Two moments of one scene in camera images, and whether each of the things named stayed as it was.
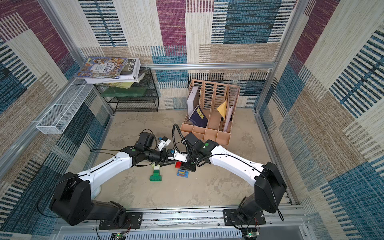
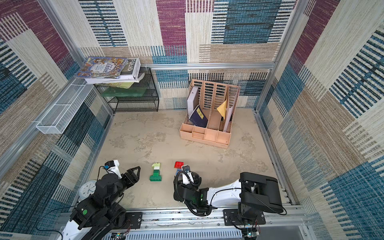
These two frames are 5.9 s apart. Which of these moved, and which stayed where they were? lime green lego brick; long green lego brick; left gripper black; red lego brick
Moved: left gripper black
Stayed: lime green lego brick; long green lego brick; red lego brick
